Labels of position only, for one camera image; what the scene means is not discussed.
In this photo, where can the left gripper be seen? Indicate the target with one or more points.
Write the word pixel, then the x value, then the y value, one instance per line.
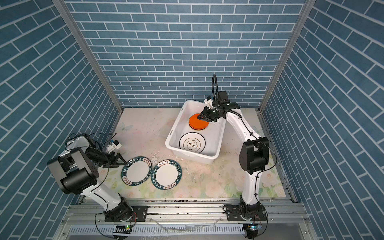
pixel 110 162

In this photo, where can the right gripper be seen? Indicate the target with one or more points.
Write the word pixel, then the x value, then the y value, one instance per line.
pixel 206 115

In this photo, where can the green-rimmed lettered plate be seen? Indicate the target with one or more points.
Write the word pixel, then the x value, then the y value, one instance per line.
pixel 136 171
pixel 166 174

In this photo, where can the orange plate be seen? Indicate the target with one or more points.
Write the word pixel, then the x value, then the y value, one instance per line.
pixel 197 124

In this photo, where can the white plate thin dark rim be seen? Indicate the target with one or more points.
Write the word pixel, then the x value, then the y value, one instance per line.
pixel 192 142

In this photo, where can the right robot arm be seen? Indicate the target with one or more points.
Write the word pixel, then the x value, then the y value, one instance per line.
pixel 254 154

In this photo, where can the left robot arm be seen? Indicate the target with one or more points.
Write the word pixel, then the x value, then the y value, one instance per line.
pixel 76 171

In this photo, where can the white plastic bin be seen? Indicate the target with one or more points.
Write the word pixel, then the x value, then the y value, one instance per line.
pixel 213 134

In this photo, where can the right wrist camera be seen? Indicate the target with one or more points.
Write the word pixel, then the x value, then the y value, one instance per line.
pixel 219 99

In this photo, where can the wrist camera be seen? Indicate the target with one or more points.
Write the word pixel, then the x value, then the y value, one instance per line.
pixel 219 99
pixel 113 145

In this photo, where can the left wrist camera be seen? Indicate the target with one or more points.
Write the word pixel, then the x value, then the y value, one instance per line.
pixel 113 145

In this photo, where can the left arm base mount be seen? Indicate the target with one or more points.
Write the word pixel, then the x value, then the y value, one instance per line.
pixel 133 214

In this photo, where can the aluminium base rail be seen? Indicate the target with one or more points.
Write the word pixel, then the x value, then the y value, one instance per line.
pixel 175 218

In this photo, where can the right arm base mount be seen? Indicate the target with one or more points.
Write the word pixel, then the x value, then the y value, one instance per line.
pixel 243 212

